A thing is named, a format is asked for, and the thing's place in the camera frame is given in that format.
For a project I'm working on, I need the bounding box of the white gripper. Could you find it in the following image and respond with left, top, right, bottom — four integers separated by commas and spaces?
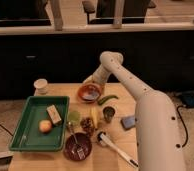
84, 65, 111, 87

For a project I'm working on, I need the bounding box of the small grey towel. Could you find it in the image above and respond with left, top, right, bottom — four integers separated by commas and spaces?
82, 93, 99, 101

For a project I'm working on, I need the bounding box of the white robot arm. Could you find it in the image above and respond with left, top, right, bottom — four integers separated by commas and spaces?
85, 51, 186, 171

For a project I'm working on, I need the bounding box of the red orange bowl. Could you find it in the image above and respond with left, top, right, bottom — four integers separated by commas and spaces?
77, 83, 101, 103

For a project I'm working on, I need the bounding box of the dark brown bowl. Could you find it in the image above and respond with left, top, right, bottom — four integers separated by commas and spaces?
64, 132, 92, 161

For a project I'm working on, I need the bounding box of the yellow banana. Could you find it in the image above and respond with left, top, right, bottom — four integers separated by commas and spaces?
91, 107, 99, 129

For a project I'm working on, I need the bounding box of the metal cup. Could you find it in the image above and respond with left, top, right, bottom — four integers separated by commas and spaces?
103, 106, 115, 123

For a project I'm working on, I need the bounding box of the green cup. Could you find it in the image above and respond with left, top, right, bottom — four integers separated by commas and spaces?
68, 111, 80, 125

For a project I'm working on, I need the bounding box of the brown pine cone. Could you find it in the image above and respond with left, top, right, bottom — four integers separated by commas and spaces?
80, 117, 95, 135

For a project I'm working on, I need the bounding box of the blue sponge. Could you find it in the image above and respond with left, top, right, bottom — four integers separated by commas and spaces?
121, 115, 135, 130

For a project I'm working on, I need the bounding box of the white paper cup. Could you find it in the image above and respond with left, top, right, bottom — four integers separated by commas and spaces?
34, 78, 48, 94

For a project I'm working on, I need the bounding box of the tan wooden block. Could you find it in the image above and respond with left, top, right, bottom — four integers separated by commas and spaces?
46, 105, 62, 125

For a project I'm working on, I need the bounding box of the yellow apple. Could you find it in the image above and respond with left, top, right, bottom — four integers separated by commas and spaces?
39, 120, 52, 133

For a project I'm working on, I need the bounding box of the metal fork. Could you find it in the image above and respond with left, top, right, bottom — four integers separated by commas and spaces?
68, 122, 85, 159

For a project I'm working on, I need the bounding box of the dark blue floor object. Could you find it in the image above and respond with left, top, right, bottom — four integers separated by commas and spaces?
179, 92, 194, 108

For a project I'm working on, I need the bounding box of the green plastic tray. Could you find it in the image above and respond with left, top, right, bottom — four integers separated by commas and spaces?
9, 96, 69, 152

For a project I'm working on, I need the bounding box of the white handled brush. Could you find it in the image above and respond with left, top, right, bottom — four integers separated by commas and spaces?
97, 132, 138, 168

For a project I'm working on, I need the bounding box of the black cable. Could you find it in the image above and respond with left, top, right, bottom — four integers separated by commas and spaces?
0, 116, 14, 137

